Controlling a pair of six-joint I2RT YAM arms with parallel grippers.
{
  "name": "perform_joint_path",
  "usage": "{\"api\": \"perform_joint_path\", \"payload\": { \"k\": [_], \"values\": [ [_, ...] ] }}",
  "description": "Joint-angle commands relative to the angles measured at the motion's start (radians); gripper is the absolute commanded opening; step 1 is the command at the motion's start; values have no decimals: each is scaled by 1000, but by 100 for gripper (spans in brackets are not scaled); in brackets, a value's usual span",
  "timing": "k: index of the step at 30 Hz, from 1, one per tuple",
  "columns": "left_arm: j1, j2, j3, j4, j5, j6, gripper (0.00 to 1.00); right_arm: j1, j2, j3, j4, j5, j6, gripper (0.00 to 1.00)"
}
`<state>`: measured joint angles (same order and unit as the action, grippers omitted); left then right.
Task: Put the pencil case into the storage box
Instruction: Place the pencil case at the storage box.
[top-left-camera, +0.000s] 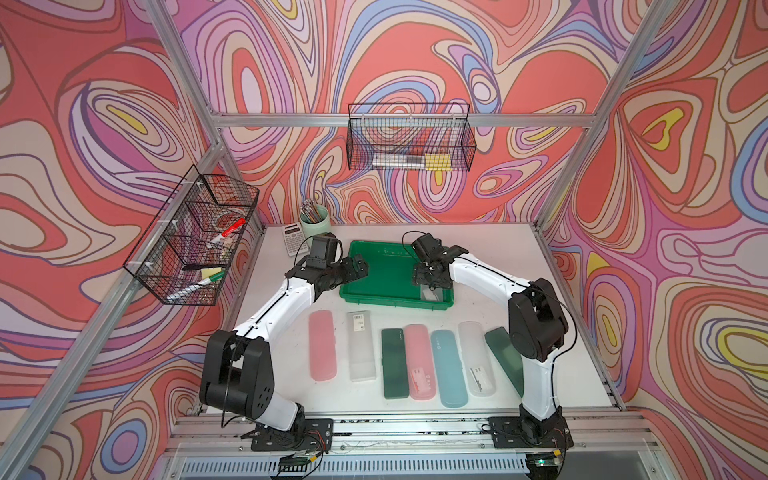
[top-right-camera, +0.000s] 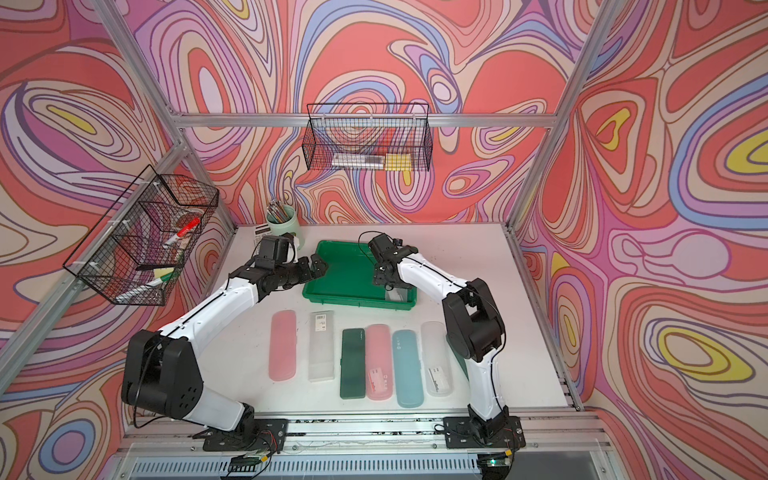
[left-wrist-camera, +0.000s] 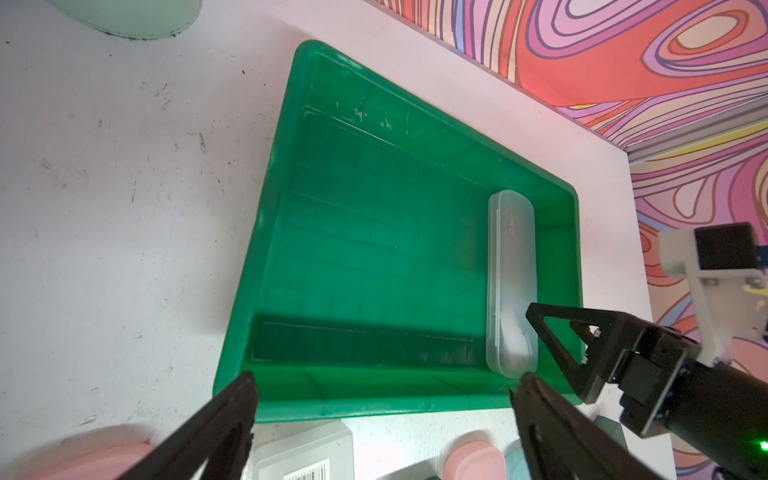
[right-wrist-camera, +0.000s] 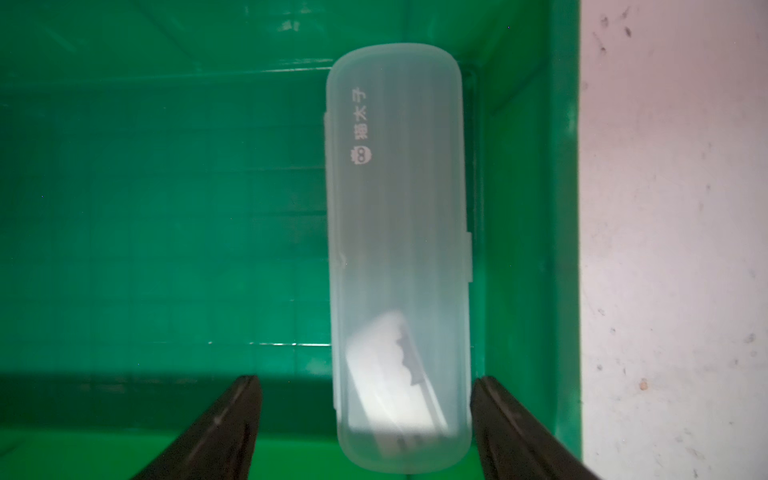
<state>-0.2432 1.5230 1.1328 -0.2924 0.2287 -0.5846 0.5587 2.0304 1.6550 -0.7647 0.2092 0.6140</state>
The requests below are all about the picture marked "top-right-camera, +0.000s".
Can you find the black wire basket on left wall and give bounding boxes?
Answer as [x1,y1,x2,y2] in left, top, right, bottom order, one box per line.
[63,166,219,306]

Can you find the black wire basket on wall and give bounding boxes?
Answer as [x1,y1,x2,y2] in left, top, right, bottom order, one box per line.
[302,101,433,172]
[63,166,219,306]

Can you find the green plastic storage tray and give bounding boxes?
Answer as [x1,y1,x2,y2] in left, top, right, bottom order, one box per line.
[302,240,418,311]

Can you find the red marker in basket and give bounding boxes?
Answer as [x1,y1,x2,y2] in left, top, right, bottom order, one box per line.
[163,218,201,247]

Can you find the green white marker in basket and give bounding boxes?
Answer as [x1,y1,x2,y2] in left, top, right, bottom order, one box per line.
[116,268,175,303]

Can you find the yellow box in back basket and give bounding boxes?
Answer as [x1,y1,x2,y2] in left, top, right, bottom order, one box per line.
[384,153,413,171]

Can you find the pink pencil case with sticker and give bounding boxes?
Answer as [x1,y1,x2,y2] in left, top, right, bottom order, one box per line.
[365,324,394,401]

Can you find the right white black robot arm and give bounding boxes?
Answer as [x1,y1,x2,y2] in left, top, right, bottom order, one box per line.
[367,232,510,446]

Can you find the black wire basket on back wall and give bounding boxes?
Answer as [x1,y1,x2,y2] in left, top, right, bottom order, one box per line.
[302,101,433,172]

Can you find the dark green translucent pencil case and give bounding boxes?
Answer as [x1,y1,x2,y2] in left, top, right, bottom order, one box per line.
[446,337,469,380]

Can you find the pencils in cup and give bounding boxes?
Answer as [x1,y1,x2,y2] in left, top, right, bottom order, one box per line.
[267,201,292,224]

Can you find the clear box in back basket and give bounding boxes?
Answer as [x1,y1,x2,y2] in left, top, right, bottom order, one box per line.
[331,153,385,170]

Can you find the white calculator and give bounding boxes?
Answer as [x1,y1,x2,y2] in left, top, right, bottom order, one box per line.
[253,224,271,238]

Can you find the aluminium mounting rail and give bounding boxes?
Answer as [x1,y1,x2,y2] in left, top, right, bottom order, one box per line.
[102,411,626,479]

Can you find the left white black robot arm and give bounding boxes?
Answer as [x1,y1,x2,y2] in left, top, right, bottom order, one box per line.
[121,234,328,451]

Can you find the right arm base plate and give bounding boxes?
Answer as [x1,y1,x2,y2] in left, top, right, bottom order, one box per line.
[439,415,526,451]

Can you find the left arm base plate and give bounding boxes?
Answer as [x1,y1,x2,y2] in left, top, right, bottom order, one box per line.
[202,418,289,453]

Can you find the translucent white pencil case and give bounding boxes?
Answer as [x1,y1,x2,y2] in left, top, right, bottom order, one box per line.
[420,321,454,397]
[385,287,410,303]

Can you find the pink pencil case far left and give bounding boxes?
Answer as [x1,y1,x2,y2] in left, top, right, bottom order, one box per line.
[268,310,297,382]

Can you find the green pen holder cup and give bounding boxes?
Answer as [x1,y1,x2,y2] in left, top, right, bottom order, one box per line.
[266,203,302,242]

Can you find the teal pencil case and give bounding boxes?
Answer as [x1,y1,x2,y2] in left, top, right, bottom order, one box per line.
[392,329,424,408]

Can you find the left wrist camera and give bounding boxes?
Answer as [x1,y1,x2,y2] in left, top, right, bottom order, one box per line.
[281,232,297,264]

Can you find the clear rectangular pencil case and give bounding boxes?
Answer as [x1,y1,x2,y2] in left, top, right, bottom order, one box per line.
[308,311,335,382]

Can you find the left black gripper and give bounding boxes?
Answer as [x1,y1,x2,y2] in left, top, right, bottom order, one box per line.
[273,252,328,290]

